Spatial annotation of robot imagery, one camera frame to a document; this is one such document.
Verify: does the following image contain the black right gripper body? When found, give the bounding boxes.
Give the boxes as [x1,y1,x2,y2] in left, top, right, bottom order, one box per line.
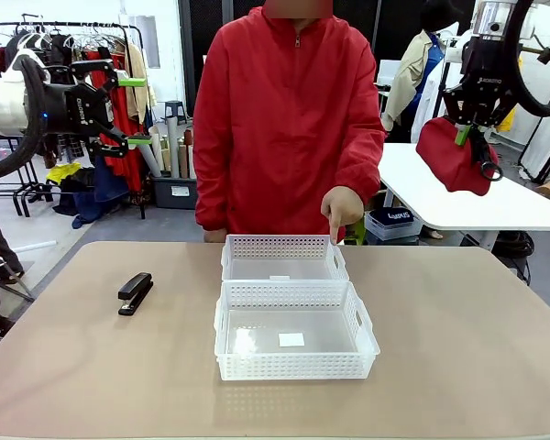
[459,35,518,112]

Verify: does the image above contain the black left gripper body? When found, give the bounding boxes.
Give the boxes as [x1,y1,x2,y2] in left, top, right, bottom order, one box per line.
[43,82,116,139]

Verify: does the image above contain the red zipper pouch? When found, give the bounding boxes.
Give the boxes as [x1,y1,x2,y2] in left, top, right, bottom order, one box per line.
[415,115,505,198]

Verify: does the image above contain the black stapler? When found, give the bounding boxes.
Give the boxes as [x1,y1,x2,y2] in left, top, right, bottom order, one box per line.
[116,271,155,317]

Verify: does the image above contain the person's right forearm red sleeve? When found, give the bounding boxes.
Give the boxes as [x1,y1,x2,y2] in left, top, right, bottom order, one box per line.
[192,150,231,233]

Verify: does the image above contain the person's left forearm red sleeve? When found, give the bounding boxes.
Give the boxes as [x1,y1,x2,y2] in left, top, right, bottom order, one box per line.
[333,130,387,215]

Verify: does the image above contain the person's left hand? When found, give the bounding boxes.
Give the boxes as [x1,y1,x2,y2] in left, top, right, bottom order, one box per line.
[320,186,366,247]

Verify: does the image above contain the yellow hanging garment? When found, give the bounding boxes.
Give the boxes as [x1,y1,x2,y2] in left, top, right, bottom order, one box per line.
[499,104,520,134]

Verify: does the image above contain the grey cardboard tube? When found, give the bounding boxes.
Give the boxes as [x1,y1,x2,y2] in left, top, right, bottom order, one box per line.
[136,145,163,179]

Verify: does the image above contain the beige cardboard tube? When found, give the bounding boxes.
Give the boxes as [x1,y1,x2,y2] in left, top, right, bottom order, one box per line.
[147,125,171,173]

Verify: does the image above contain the beige hanging garment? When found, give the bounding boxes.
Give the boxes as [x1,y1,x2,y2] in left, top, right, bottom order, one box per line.
[124,43,158,126]

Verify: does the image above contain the red hanging dress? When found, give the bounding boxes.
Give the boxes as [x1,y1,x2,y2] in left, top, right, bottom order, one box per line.
[84,49,144,185]

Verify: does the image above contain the black metal clothes rack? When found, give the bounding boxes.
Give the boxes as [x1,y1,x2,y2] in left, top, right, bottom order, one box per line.
[0,20,149,221]

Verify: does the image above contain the black tripod pole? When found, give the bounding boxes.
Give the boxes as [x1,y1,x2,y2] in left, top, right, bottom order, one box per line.
[433,58,451,121]

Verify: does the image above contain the black stool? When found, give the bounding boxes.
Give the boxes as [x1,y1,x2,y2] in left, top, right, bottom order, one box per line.
[163,100,186,127]

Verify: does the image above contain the blue cloth on floor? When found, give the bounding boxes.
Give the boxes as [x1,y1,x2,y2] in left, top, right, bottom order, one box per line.
[71,155,130,230]

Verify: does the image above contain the black hanging garment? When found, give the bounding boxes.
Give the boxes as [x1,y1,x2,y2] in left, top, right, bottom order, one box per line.
[2,31,75,84]

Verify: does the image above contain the yellow cloth on floor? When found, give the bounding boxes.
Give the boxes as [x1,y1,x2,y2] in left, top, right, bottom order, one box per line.
[45,160,83,184]

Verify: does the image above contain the white background table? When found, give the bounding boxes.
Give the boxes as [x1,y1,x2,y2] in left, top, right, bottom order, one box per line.
[378,142,550,232]

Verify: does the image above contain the mannequin in beige jacket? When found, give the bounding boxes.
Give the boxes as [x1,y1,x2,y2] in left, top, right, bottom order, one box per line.
[380,0,446,144]

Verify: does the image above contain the white crate with dark cloth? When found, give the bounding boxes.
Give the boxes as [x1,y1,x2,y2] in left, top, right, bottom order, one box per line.
[364,208,424,243]

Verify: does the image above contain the bright green plastic object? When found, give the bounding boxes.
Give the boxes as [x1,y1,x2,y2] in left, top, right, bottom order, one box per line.
[346,218,368,246]

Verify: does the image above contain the person in red jacket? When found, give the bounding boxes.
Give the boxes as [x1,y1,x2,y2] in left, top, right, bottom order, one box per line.
[192,4,387,244]

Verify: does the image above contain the white perforated plastic basket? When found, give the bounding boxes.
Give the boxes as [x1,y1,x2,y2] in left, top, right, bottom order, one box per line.
[213,280,381,381]
[220,234,351,282]

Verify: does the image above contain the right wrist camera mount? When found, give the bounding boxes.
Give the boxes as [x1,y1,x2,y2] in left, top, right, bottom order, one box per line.
[444,39,476,66]

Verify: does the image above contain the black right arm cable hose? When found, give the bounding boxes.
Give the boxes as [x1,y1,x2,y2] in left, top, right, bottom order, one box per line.
[502,0,550,119]

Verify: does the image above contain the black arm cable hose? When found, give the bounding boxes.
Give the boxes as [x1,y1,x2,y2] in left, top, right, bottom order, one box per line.
[0,56,46,185]
[502,0,550,119]

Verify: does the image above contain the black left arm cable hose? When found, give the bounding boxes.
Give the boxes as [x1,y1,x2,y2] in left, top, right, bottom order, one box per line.
[0,56,46,185]

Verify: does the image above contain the black cable pile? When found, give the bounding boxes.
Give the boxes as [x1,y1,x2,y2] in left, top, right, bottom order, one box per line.
[490,230,535,286]

